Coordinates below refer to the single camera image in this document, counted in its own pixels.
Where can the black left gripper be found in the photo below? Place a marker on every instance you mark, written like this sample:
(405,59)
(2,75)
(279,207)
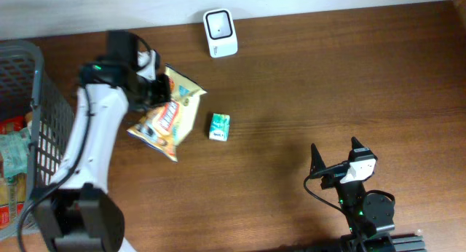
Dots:
(160,92)

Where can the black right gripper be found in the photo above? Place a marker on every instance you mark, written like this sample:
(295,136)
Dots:
(335,172)

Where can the yellow snack bag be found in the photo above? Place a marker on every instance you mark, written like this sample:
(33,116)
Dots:
(165,127)

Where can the small green tissue pack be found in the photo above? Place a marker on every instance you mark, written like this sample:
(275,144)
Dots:
(219,127)

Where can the teal wipes packet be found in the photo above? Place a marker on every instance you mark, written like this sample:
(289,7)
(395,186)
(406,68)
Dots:
(14,151)

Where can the red spaghetti packet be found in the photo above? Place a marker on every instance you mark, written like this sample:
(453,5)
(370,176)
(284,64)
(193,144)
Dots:
(12,189)

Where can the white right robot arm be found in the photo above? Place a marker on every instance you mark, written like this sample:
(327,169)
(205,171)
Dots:
(368,213)

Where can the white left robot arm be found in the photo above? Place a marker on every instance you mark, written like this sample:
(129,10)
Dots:
(75,212)

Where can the white barcode scanner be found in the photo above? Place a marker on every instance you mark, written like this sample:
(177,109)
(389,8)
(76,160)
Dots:
(220,33)

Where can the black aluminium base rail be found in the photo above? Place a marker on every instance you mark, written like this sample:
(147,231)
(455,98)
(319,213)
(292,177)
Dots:
(387,243)

